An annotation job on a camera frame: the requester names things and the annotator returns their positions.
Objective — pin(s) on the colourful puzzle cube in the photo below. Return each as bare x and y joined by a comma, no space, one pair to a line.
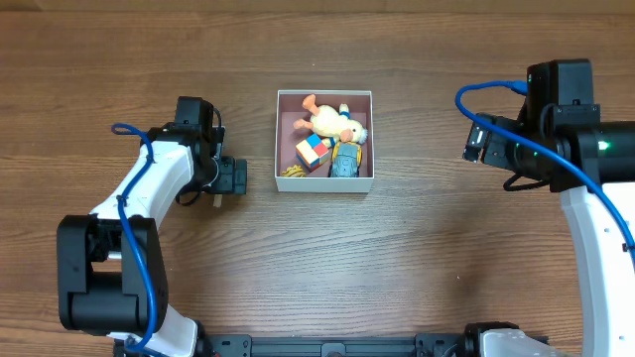
312,152

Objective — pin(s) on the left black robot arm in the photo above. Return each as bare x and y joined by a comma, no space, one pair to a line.
112,279

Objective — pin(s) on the white box pink interior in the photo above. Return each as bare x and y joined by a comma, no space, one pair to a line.
289,109

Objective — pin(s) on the yellow round gear toy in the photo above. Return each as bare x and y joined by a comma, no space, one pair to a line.
295,171

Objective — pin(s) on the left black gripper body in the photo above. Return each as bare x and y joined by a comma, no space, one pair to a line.
239,176

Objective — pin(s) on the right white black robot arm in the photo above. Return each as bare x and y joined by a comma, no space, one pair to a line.
590,165

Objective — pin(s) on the wooden cat rattle drum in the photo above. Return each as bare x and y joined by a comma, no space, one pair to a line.
217,201

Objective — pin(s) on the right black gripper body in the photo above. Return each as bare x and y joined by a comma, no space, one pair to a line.
494,150

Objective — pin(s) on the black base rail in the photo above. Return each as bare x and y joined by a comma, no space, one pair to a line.
421,345

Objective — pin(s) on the yellow grey toy truck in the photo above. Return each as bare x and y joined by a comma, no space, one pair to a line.
345,161

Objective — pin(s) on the plush duck toy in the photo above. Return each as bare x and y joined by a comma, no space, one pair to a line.
332,125

